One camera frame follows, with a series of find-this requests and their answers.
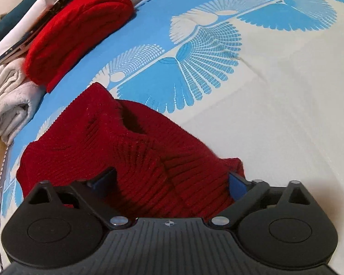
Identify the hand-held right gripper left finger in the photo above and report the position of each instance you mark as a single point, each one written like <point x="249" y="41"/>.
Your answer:
<point x="104" y="182"/>

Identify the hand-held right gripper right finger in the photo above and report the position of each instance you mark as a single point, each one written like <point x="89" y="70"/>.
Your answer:
<point x="236" y="188"/>

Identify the dark red knit sweater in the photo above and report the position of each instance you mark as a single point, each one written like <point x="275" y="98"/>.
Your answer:
<point x="146" y="154"/>

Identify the folded white and pink clothes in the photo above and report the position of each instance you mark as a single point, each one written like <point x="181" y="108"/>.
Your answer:
<point x="25" y="20"/>

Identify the blue white printed bed sheet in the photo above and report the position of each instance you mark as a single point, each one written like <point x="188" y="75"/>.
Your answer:
<point x="275" y="106"/>

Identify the cream quilted folded blanket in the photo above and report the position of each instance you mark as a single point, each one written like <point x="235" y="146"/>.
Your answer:
<point x="11" y="100"/>

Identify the bright red folded sweater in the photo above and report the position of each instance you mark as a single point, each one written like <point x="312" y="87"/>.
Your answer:
<point x="80" y="28"/>

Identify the teal shark plush toy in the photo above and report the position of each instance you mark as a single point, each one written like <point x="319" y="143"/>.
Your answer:
<point x="14" y="11"/>

